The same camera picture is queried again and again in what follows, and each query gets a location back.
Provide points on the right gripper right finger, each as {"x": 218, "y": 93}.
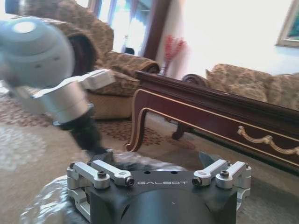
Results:
{"x": 230, "y": 175}

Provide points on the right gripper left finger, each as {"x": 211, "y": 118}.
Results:
{"x": 100, "y": 173}

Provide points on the clear plastic trash bag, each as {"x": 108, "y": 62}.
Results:
{"x": 53, "y": 200}

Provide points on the patterned floor rug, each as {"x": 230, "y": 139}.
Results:
{"x": 21, "y": 116}

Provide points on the dark wooden coffee table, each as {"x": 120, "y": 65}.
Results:
{"x": 205, "y": 112}

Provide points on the patterned beige armchair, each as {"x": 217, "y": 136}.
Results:
{"x": 121, "y": 67}

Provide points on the patterned beige cushion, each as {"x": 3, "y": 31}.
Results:
{"x": 236, "y": 80}

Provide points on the patterned beige sofa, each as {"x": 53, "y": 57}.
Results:
{"x": 280, "y": 91}

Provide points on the vase with red flowers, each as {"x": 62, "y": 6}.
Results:
{"x": 174, "y": 50}

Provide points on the gold framed picture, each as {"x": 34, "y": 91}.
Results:
{"x": 289, "y": 25}

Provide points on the dark wooden door frame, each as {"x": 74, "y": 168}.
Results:
{"x": 157, "y": 25}

